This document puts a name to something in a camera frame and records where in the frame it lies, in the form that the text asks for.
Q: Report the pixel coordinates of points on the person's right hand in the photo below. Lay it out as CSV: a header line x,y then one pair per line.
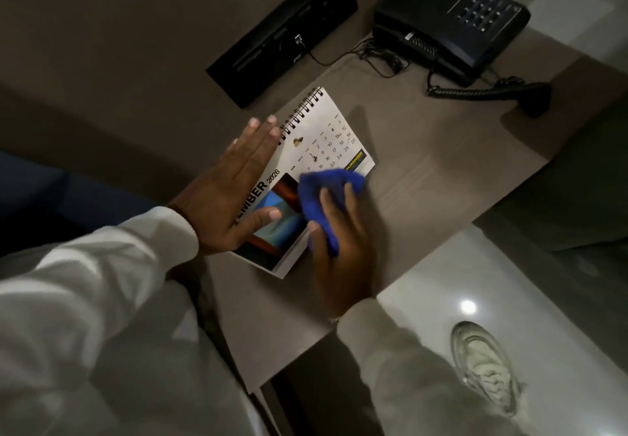
x,y
339,254

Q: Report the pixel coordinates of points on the person's left hand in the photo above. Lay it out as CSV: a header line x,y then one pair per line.
x,y
223,194

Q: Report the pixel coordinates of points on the person's right thumb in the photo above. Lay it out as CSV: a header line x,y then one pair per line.
x,y
316,244

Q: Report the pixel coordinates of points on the person's left thumb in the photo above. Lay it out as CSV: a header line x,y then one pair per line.
x,y
262,216

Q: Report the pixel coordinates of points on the blue cleaning cloth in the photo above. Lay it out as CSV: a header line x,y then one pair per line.
x,y
321,190

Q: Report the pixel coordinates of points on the white spiral desk calendar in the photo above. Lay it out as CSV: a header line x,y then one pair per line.
x,y
324,136

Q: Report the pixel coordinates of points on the person's left forearm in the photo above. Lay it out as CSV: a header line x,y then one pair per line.
x,y
88,323

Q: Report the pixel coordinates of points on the person's right forearm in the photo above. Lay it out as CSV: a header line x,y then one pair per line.
x,y
422,377

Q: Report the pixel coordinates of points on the blue chair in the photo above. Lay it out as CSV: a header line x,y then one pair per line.
x,y
59,195

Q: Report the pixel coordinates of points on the white sneaker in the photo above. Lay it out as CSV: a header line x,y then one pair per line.
x,y
483,367

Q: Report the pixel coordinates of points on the black desk telephone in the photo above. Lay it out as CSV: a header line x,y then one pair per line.
x,y
449,16

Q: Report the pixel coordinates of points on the black wall socket panel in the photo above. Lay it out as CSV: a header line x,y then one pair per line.
x,y
289,28

